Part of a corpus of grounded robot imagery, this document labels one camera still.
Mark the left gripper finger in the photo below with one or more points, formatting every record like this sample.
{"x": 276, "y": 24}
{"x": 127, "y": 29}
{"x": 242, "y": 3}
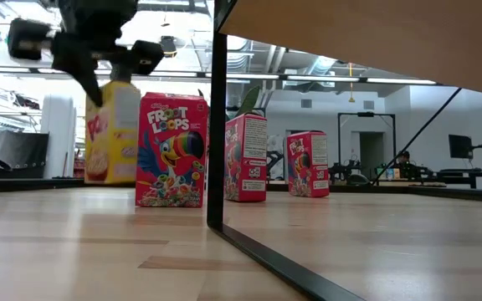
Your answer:
{"x": 147, "y": 58}
{"x": 69, "y": 54}

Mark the yellow Corn Pops cereal box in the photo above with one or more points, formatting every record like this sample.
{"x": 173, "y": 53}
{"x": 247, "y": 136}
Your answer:
{"x": 111, "y": 138}

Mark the red Froot Loops cereal box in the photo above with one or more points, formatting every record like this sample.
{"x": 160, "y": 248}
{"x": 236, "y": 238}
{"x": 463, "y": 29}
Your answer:
{"x": 170, "y": 159}
{"x": 308, "y": 163}
{"x": 246, "y": 159}

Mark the black background robot arm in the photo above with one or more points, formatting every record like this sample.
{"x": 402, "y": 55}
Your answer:
{"x": 350, "y": 169}

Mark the white column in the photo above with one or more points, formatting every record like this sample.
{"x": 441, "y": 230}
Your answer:
{"x": 59, "y": 142}

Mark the ceiling light strip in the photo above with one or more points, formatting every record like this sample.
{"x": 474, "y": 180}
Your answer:
{"x": 400, "y": 80}
{"x": 329, "y": 78}
{"x": 253, "y": 76}

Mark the black partition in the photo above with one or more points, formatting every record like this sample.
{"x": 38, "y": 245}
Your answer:
{"x": 19, "y": 154}

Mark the green plant white pot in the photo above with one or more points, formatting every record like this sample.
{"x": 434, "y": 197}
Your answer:
{"x": 251, "y": 100}

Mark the person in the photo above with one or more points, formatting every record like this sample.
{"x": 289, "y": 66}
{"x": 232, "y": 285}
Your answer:
{"x": 404, "y": 158}

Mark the black monitor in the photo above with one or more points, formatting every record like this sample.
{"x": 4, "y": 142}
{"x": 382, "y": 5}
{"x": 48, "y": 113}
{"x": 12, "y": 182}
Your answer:
{"x": 460, "y": 146}

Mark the black desk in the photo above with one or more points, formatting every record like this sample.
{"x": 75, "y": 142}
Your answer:
{"x": 467, "y": 174}

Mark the black overhead camera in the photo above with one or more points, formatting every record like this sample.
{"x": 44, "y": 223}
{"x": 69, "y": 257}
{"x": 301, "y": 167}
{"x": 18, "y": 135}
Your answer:
{"x": 169, "y": 46}

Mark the black gantry frame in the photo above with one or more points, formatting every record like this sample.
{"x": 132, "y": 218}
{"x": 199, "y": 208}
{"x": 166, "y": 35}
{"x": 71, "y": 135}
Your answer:
{"x": 366, "y": 114}

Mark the black metal table frame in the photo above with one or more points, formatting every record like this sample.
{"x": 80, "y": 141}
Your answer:
{"x": 454, "y": 193}

